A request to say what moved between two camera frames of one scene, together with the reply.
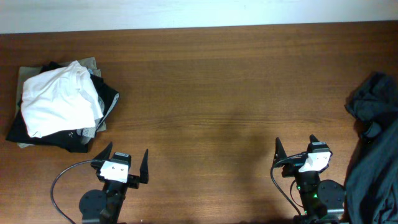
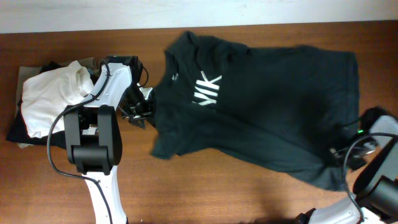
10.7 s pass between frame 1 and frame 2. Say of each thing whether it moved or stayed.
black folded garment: stayed
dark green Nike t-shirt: moved
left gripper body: moved
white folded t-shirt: stayed
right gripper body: moved
